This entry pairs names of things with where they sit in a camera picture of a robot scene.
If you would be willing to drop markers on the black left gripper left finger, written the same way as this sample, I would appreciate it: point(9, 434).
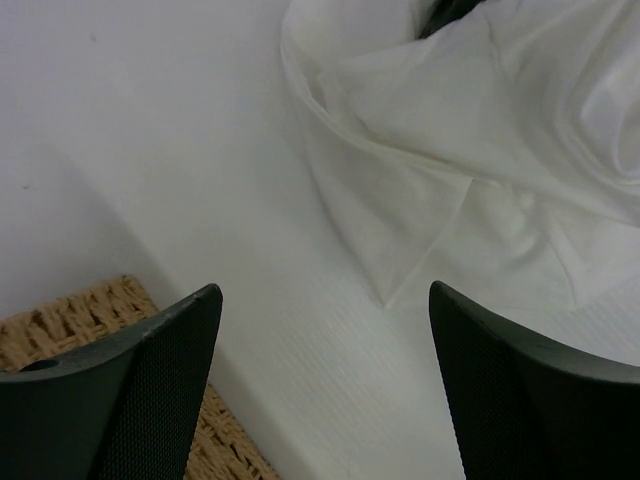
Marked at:
point(122, 407)

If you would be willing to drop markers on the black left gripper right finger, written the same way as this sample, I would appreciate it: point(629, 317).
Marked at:
point(525, 406)

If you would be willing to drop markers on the white t shirt robot print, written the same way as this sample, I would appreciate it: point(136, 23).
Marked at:
point(494, 148)

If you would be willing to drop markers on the wicker basket cloth lining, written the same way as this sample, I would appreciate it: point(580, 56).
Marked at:
point(221, 449)

